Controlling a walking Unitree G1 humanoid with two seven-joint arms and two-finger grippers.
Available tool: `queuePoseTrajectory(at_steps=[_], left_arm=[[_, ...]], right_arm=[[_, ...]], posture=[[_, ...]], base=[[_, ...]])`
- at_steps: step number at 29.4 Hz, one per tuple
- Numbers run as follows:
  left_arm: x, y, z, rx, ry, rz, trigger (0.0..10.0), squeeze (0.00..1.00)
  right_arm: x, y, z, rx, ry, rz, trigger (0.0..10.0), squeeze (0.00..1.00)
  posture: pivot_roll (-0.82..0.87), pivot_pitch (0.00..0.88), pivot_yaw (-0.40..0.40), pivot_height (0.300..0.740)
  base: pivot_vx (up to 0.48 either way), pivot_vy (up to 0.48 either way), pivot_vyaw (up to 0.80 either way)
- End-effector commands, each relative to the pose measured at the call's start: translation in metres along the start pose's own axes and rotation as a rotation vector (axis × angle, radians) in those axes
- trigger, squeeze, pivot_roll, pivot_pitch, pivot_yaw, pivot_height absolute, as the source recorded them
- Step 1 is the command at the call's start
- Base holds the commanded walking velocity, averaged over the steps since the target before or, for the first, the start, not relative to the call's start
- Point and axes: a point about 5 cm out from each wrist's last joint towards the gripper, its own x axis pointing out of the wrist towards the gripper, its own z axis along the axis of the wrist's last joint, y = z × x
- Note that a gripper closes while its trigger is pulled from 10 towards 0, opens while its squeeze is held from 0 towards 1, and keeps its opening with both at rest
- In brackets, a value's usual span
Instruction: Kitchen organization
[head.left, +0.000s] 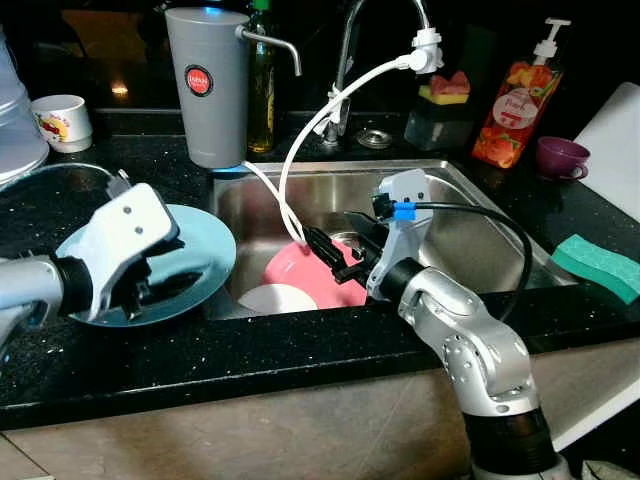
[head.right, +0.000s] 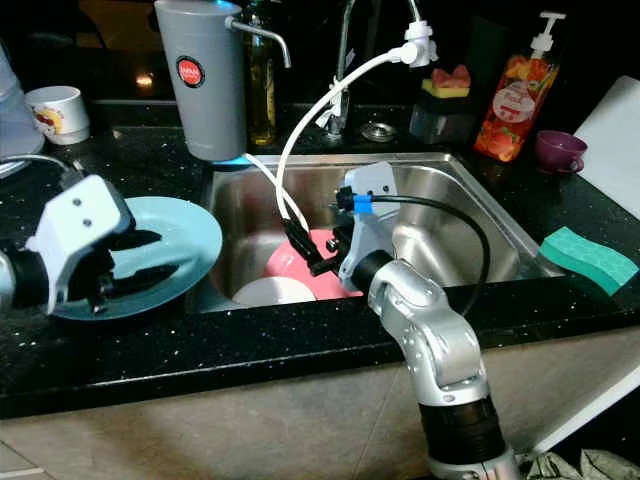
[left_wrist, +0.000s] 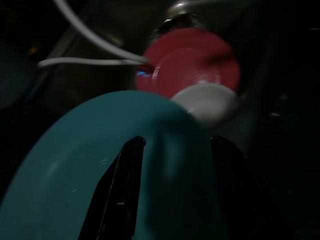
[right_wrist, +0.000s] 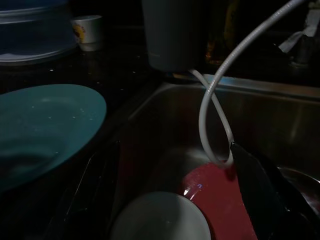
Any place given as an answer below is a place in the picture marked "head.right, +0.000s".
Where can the green sponge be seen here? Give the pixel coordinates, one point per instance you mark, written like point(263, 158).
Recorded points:
point(580, 258)

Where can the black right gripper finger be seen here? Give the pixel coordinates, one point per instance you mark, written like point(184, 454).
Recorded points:
point(338, 222)
point(305, 245)

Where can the grey crumpled cloth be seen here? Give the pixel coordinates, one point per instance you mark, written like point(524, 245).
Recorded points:
point(590, 467)

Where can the white knotted tie strip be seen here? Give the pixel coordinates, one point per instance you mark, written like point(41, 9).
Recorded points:
point(330, 115)

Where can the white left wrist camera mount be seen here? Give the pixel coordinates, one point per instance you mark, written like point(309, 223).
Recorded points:
point(85, 210)

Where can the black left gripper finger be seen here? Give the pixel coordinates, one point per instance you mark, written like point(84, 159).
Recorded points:
point(142, 240)
point(100, 292)

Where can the yellow and red sponge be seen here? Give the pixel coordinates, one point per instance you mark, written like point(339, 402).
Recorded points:
point(447, 85)

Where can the white cutting board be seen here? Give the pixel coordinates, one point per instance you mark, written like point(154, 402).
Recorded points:
point(612, 145)

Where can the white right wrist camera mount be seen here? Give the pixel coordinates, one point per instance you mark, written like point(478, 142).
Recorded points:
point(375, 185)

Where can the green capped oil bottle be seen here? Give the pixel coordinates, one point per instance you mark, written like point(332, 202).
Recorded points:
point(261, 95)

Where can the light blue plate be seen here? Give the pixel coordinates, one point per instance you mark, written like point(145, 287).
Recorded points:
point(190, 245)

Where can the white faucet diverter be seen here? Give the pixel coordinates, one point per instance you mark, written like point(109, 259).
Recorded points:
point(418, 44)

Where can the orange soap pump bottle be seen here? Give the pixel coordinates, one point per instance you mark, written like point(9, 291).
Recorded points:
point(515, 105)

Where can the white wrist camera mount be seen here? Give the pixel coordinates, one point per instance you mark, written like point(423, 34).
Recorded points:
point(85, 210)
point(375, 185)

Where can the purple cup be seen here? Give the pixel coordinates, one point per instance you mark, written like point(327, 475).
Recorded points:
point(556, 150)

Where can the white bowl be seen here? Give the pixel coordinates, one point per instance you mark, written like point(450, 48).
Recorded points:
point(272, 292)

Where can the chrome gooseneck faucet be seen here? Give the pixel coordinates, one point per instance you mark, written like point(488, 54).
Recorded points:
point(346, 60)

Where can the grey water filter jug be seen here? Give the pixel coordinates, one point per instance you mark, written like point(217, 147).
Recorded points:
point(205, 110)

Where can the pink plate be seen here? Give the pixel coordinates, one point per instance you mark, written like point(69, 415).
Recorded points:
point(300, 272)

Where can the white printed mug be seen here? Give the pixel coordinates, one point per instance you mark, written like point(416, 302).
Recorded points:
point(58, 115)

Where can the black sponge holder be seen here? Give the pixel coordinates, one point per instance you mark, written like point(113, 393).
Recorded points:
point(440, 120)

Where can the round chrome counter fitting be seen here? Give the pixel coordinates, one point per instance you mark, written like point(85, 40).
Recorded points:
point(379, 132)

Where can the white plastic drawer tower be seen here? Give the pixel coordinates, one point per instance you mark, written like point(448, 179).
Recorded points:
point(15, 120)

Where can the stainless steel sink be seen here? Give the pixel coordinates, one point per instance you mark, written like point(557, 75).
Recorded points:
point(460, 220)

